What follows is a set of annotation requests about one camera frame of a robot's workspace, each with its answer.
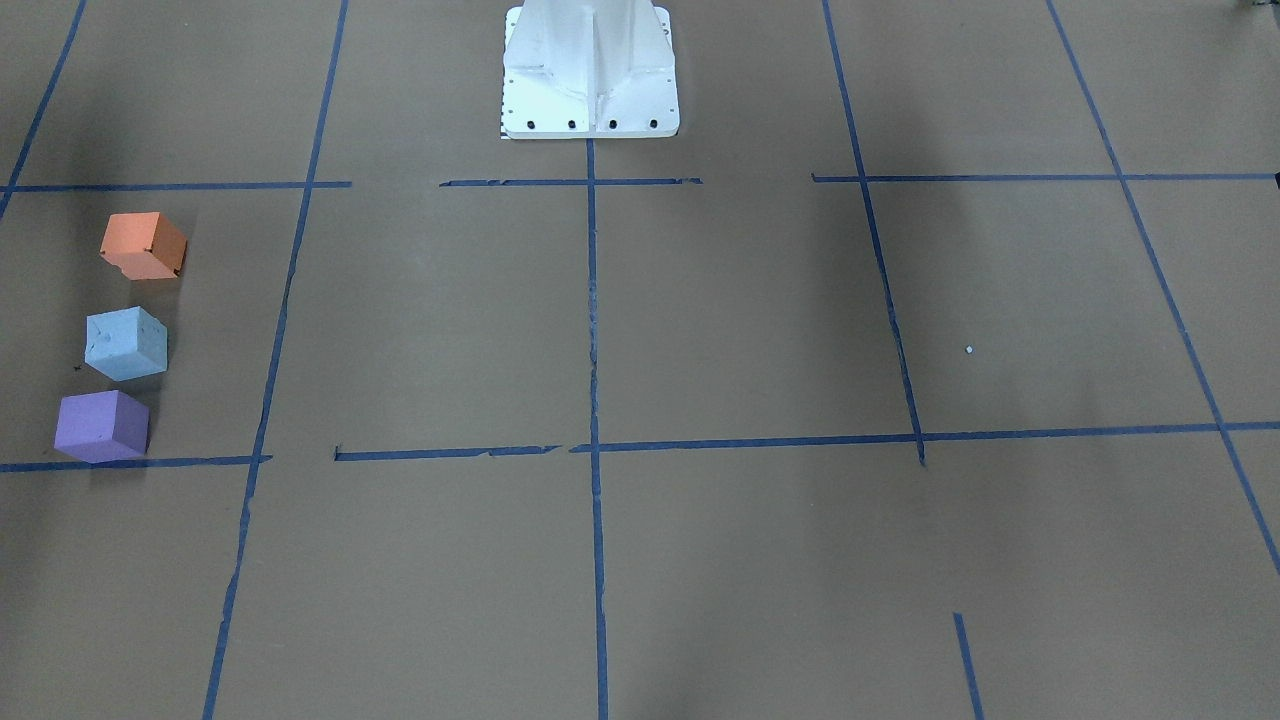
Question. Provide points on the light blue foam block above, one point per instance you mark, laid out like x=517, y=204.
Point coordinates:
x=126, y=344

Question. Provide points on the orange foam block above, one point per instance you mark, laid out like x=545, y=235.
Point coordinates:
x=144, y=246

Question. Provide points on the purple foam block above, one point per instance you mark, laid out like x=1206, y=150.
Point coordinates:
x=102, y=427

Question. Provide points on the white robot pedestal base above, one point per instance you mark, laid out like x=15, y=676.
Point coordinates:
x=589, y=69

